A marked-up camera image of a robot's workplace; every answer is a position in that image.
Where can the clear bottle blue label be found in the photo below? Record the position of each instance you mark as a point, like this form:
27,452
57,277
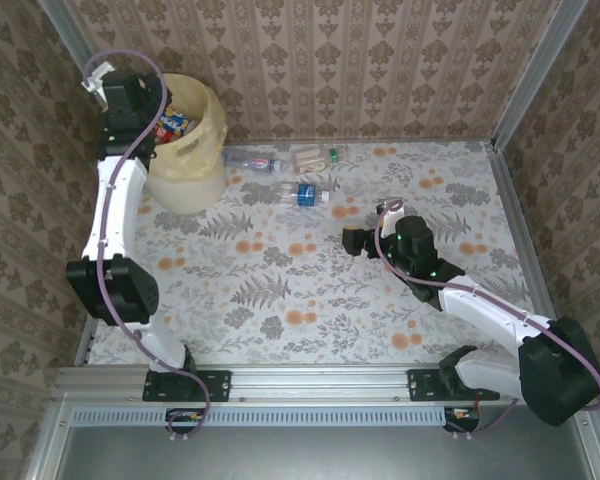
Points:
302,194

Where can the cream plastic bin with liner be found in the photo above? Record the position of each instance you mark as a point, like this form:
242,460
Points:
190,185

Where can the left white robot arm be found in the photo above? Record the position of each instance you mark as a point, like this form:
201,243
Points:
117,200

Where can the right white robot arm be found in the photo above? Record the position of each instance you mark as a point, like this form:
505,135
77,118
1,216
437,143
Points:
485,310

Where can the green-capped bottle cream label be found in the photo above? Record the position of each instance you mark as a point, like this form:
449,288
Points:
316,158

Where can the floral patterned tablecloth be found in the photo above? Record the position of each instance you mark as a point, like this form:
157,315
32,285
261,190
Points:
280,300

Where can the clear bottle purple label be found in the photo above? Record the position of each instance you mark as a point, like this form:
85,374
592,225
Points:
254,161

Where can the grey metal panel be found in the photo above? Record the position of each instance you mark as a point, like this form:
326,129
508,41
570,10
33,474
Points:
330,455

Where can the aluminium frame post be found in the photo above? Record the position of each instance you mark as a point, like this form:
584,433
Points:
65,30
535,75

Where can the aluminium side rail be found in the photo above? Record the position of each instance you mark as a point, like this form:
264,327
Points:
85,345
510,200

